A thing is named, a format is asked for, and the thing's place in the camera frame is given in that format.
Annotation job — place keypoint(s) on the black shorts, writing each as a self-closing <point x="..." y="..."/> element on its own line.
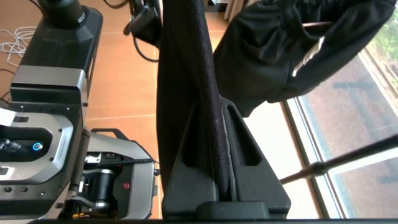
<point x="264" y="56"/>

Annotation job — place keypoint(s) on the beige curtain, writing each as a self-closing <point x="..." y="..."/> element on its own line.
<point x="234" y="9"/>

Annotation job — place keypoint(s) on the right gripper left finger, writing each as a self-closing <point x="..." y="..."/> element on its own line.
<point x="183" y="183"/>

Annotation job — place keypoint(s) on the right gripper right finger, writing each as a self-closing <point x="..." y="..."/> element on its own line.
<point x="255" y="183"/>

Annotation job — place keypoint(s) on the window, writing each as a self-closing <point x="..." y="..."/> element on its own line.
<point x="357" y="124"/>

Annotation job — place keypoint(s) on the black clothes rack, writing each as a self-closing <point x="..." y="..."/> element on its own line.
<point x="342" y="158"/>

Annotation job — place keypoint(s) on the black garment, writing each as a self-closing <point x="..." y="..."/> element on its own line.
<point x="183" y="62"/>

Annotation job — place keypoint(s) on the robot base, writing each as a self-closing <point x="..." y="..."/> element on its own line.
<point x="46" y="93"/>

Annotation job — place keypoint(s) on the pink clothes hanger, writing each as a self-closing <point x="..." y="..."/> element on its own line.
<point x="317" y="23"/>

